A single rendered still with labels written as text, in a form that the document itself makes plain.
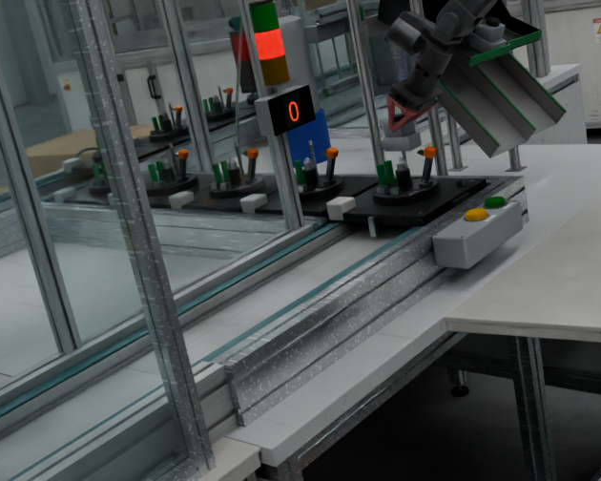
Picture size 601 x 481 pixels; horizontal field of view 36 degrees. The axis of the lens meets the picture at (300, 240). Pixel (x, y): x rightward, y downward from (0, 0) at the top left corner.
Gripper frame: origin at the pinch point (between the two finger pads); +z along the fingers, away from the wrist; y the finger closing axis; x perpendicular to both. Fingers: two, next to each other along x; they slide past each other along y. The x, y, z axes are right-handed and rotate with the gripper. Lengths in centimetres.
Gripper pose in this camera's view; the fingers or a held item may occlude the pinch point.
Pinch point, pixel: (399, 124)
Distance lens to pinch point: 192.7
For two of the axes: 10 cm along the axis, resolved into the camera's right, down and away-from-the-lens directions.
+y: -6.3, 3.5, -6.9
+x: 7.0, 6.4, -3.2
